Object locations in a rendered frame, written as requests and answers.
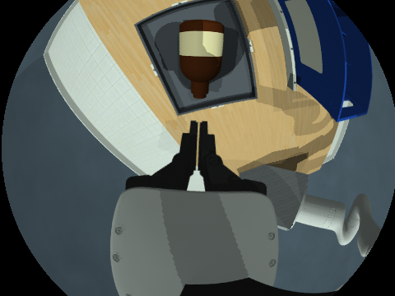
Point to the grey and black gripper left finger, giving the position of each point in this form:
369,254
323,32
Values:
173,175

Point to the brown glass bottle with beige label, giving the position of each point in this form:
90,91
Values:
200,53

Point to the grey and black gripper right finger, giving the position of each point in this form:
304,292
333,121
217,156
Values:
216,176

